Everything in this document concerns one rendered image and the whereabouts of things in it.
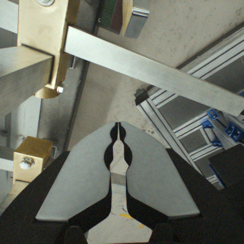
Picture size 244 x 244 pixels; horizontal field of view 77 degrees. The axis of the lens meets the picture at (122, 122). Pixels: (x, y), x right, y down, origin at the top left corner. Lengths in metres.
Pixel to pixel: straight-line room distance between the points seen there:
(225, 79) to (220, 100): 0.76
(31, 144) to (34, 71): 0.19
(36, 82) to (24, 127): 0.39
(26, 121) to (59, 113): 0.18
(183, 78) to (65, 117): 0.28
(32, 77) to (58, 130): 0.27
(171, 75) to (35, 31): 0.17
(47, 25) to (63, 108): 0.22
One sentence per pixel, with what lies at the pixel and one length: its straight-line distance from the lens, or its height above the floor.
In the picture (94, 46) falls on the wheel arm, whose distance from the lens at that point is 0.22.
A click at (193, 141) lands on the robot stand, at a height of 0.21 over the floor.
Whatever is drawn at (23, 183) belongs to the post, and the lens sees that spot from 0.37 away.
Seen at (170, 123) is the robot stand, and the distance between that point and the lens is 1.02.
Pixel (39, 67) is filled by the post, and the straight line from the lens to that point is 0.19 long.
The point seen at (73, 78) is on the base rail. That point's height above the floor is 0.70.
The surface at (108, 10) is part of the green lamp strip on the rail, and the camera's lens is 0.34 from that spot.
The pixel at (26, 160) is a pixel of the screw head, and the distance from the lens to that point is 0.32.
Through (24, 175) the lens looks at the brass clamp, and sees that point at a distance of 0.36.
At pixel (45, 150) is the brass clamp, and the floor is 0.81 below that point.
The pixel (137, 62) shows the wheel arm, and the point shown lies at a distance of 0.22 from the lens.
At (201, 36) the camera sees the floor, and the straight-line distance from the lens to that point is 1.15.
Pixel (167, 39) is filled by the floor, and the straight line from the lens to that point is 1.08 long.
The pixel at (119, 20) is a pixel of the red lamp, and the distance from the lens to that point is 0.34.
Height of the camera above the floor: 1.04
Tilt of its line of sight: 60 degrees down
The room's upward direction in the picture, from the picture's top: 177 degrees clockwise
